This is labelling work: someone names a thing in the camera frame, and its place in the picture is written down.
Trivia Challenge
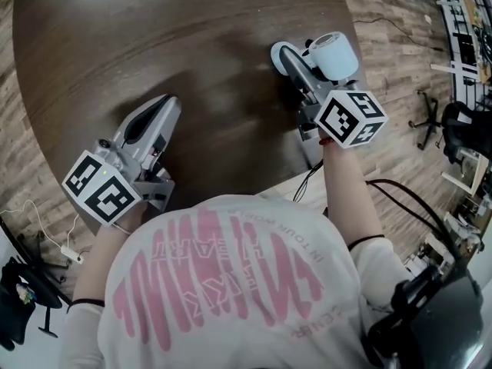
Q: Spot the thick black cable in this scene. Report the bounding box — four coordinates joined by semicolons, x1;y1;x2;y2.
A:
364;178;481;295

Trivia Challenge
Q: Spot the person's right forearm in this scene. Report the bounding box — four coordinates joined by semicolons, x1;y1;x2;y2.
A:
321;142;385;248

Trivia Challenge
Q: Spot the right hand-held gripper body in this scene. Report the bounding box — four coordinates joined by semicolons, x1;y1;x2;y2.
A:
298;78;389;151

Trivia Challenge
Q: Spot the white shirt with pink print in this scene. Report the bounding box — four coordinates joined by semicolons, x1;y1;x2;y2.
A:
61;194;424;369

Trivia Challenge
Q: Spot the black floor cable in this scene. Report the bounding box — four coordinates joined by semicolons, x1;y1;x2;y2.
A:
353;15;443;52

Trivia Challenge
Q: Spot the black office chair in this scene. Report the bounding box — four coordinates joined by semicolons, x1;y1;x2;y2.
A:
407;88;492;165
0;258;62;351

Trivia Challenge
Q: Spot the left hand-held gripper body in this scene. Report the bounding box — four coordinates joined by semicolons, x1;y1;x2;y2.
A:
61;138;176;228

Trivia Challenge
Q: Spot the black shoulder bag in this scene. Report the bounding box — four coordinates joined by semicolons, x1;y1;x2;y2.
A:
364;263;486;369

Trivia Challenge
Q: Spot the thin black cable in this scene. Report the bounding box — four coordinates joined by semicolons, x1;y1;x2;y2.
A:
294;159;324;203

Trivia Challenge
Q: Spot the white power strip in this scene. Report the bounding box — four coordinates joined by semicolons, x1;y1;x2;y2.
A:
61;246;85;263

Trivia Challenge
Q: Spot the white floor cable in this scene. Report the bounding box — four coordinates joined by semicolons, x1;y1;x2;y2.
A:
0;200;80;251

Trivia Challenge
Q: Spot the white-frame wooden desk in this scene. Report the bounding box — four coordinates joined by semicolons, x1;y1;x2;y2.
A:
440;144;490;196
411;0;492;91

